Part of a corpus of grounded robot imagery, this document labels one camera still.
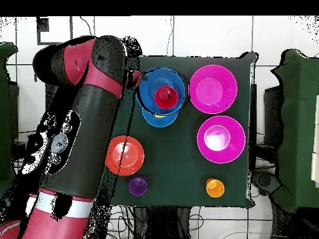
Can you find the blue plastic bowl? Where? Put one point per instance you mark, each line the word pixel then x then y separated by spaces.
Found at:
pixel 160 122
pixel 149 84

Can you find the red plastic cup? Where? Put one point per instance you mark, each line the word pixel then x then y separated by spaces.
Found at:
pixel 166 97

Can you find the pink plastic bowl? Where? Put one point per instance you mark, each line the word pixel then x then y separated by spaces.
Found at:
pixel 231 149
pixel 213 89

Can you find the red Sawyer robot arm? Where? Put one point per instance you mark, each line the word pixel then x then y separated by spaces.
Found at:
pixel 89 139

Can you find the red-orange plastic bowl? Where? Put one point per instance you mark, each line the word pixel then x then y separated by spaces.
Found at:
pixel 132 156

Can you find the dark green table cloth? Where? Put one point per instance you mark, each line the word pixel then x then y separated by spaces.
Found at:
pixel 174 154

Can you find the black tape square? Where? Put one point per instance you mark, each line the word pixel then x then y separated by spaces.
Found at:
pixel 42 34

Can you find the purple plastic cup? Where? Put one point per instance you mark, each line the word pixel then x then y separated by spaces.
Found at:
pixel 137 186

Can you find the black metal stand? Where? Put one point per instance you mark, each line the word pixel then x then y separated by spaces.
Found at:
pixel 253 124

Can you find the orange plastic cup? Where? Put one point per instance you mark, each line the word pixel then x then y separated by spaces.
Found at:
pixel 215 188

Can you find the green-covered side table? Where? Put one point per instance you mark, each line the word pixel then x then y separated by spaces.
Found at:
pixel 5 112
pixel 299 124

